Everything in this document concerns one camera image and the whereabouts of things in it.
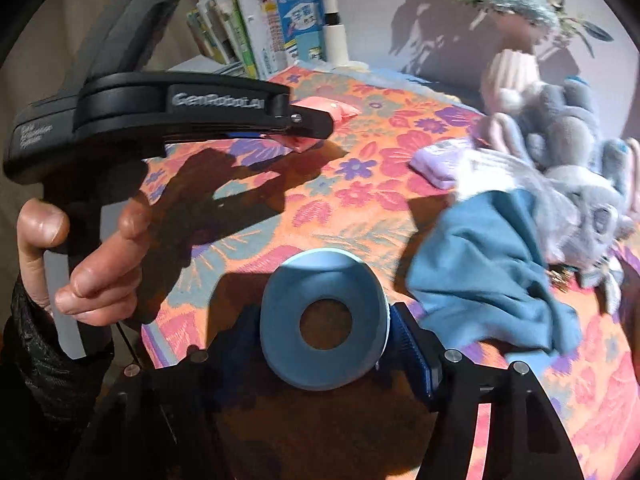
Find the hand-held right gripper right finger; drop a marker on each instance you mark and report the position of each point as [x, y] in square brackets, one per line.
[410, 355]

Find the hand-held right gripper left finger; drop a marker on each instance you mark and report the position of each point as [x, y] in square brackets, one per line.
[244, 342]

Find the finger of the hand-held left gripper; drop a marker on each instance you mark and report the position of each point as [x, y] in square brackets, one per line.
[310, 122]

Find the pink tissue packet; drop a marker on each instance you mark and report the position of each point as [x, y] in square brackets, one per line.
[332, 108]

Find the purple tissue packet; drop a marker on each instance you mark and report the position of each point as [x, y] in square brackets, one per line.
[440, 161]

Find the person's left forearm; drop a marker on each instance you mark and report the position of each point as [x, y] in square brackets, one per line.
[40, 390]

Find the person's left hand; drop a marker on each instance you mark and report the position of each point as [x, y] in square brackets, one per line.
[110, 270]

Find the floral printed mat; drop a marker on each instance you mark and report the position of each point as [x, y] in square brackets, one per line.
[350, 185]

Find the white desk lamp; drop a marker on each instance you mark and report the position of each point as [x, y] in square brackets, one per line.
[336, 40]

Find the blue cartoon book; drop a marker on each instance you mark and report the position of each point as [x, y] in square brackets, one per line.
[302, 20]

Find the teal cloth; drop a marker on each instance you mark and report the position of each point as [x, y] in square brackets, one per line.
[480, 270]

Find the row of upright books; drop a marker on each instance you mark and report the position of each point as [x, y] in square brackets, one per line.
[215, 35]

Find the white ribbed vase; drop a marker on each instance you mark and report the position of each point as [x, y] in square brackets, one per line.
[510, 72]

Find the grey plush toy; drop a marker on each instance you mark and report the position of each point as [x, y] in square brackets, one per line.
[570, 135]

